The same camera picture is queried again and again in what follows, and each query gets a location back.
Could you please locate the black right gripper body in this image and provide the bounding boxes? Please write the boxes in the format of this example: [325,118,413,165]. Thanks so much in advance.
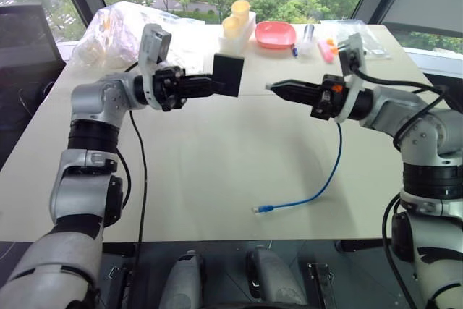
[310,74,345,122]

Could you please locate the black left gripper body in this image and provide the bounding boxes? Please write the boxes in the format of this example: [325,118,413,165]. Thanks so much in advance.
[151,65,187,113]

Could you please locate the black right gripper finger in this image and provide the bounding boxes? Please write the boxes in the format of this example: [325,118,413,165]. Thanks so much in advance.
[273,88,321,108]
[265,78,324,93]

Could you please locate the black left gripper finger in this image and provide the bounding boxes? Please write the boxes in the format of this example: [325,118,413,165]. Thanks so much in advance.
[180,73,215,86]
[180,80,227,100]

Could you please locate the small black box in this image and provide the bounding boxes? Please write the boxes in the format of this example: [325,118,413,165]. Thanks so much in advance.
[211,53,245,98]

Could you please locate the blue Ethernet cable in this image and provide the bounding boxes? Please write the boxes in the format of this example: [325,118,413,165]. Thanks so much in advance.
[250,122,344,218]

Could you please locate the white cup holder box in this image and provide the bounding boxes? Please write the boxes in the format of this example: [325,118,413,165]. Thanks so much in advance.
[217,11,258,59]

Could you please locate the pink highlighter pen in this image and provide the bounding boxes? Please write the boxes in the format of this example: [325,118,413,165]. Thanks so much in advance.
[317,39,336,63]

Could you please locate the clear plastic tube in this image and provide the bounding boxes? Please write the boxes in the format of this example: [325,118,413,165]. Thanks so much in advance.
[302,24,316,54]

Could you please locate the pink plastic plate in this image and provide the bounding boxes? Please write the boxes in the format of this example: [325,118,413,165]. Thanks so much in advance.
[254,21,298,51]

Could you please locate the yellow plastic cup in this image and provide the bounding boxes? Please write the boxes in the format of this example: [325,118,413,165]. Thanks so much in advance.
[221,15,243,39]
[231,0,252,21]

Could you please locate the clear crumpled plastic bag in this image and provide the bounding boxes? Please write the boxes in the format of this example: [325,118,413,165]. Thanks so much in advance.
[69,1,205,72]

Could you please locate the flat clear plastic pouch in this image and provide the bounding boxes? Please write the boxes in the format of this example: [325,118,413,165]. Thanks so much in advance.
[320,18,393,61]

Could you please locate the black monitor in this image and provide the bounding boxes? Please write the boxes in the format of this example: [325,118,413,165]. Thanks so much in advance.
[0,4,67,72]

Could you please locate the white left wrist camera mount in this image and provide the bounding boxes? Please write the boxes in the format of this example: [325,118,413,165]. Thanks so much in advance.
[137,23,173,111]

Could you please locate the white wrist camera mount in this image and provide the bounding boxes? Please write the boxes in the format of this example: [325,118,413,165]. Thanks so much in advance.
[137,23,173,111]
[333,32,368,124]

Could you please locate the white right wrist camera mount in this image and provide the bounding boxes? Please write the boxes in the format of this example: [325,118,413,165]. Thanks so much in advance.
[333,32,368,124]

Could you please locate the thick black right wrist cable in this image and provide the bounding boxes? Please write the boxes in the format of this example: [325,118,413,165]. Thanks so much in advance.
[351,64,451,151]

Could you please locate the thin black left wrist cable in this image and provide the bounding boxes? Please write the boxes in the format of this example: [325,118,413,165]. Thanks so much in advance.
[124,62,149,288]

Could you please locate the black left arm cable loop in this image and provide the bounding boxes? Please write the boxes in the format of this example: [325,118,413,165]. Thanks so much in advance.
[116,156,132,216]

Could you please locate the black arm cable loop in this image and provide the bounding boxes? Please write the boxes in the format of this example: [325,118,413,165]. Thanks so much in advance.
[381,192,422,309]
[116,156,132,216]

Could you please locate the black right arm cable loop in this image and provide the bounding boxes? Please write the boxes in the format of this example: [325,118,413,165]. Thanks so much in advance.
[381,192,422,309]

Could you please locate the black metal latch bracket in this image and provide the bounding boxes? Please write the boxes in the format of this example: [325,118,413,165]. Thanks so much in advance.
[306,262,338,309]

